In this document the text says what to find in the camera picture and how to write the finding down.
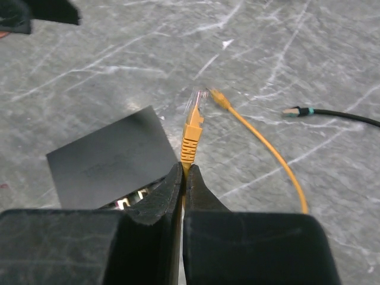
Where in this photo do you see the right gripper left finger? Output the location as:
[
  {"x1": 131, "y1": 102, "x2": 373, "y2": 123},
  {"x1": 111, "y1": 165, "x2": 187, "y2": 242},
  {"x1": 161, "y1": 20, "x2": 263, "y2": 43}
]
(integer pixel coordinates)
[{"x1": 1, "y1": 163, "x2": 182, "y2": 284}]

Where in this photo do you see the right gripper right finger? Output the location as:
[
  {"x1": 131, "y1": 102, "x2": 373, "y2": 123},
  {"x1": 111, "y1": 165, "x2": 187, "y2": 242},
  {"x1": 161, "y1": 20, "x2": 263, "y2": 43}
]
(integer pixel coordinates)
[{"x1": 183, "y1": 165, "x2": 341, "y2": 284}]

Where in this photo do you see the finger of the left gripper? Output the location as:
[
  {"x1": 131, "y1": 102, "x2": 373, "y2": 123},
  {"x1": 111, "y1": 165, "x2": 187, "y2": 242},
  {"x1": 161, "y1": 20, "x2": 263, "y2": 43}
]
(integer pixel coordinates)
[{"x1": 1, "y1": 0, "x2": 81, "y2": 34}]

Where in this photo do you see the black network switch box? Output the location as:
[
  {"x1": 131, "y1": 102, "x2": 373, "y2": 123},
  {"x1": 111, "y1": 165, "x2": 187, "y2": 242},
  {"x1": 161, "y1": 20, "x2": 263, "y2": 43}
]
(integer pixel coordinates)
[{"x1": 46, "y1": 106, "x2": 178, "y2": 209}]

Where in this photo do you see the yellow ethernet cable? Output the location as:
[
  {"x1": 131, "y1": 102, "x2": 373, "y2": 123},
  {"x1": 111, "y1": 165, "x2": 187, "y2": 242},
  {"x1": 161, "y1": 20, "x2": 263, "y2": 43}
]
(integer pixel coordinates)
[{"x1": 179, "y1": 86, "x2": 309, "y2": 214}]

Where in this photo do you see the black cable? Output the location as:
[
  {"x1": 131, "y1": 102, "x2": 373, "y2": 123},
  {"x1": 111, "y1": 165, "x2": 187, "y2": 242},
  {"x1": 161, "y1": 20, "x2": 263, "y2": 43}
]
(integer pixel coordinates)
[{"x1": 281, "y1": 105, "x2": 380, "y2": 128}]

